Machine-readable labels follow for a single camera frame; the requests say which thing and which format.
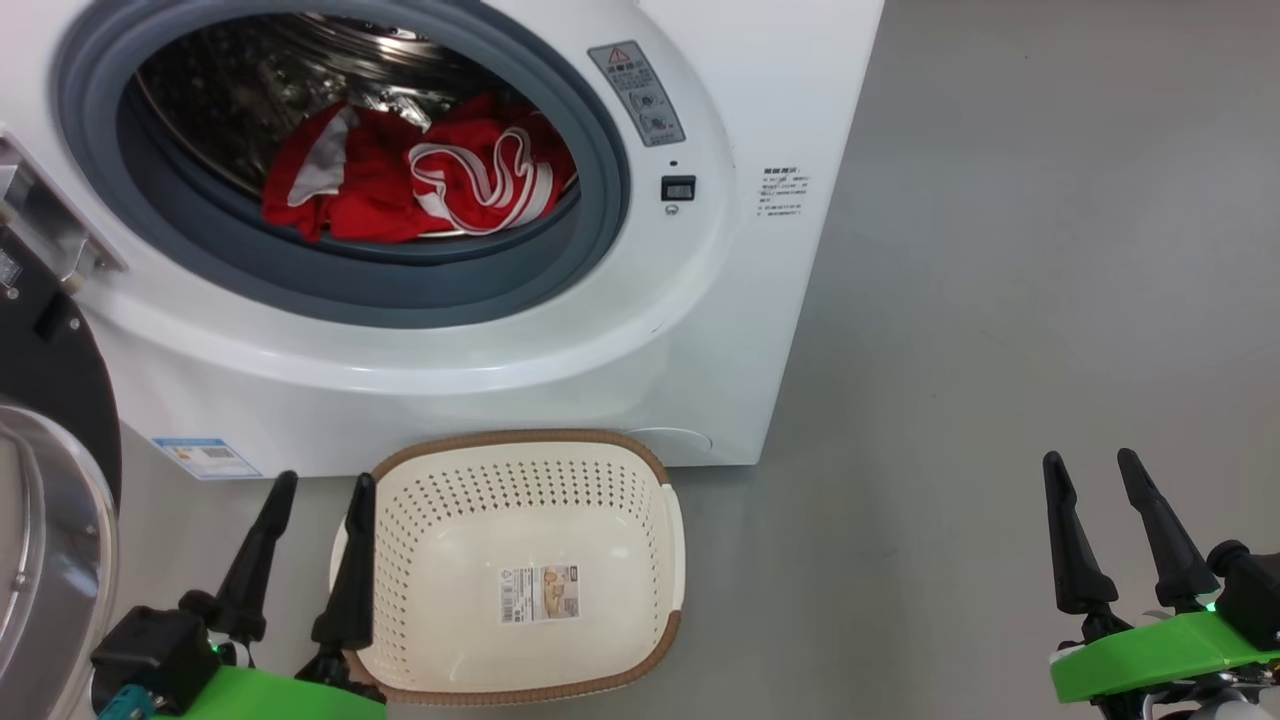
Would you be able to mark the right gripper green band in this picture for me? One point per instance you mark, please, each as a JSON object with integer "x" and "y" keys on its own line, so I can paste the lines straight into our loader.
{"x": 1160, "y": 655}

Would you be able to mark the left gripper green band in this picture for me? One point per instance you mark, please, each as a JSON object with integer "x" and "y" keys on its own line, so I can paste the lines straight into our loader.
{"x": 270, "y": 695}

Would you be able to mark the round glass washing machine door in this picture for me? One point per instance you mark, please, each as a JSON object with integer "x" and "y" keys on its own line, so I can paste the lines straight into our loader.
{"x": 50, "y": 370}

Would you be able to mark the red garment wide white panel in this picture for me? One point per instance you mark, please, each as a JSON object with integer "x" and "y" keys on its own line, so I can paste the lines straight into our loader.
{"x": 360, "y": 185}

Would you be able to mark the cream laundry basket brown rim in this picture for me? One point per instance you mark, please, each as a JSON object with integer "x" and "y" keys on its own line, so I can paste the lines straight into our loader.
{"x": 450, "y": 560}

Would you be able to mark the paper basket label sticker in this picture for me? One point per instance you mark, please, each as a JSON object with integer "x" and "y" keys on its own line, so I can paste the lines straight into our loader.
{"x": 540, "y": 594}

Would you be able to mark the white front-load washing machine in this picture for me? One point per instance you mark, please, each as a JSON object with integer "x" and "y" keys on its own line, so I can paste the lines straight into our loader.
{"x": 780, "y": 330}

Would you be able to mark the black door latch socket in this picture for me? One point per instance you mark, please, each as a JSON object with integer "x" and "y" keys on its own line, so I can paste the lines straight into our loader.
{"x": 678, "y": 188}

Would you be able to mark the blue energy label sticker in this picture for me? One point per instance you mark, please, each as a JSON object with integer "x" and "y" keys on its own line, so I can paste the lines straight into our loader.
{"x": 205, "y": 458}

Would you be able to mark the round white filter cover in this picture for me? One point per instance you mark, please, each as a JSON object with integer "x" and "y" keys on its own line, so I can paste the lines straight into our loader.
{"x": 675, "y": 445}

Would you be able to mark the steel washer drum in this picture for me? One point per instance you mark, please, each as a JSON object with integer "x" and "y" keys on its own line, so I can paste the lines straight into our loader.
{"x": 230, "y": 110}

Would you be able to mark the grey warning sticker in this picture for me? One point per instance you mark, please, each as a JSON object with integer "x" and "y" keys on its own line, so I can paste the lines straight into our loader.
{"x": 637, "y": 95}

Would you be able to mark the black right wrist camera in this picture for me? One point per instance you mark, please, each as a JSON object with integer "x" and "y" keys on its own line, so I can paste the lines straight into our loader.
{"x": 1255, "y": 595}

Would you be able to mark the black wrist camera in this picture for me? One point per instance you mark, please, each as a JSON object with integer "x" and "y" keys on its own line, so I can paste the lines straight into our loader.
{"x": 155, "y": 645}
{"x": 1255, "y": 595}

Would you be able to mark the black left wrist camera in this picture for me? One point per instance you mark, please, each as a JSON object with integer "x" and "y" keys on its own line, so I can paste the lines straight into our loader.
{"x": 155, "y": 645}

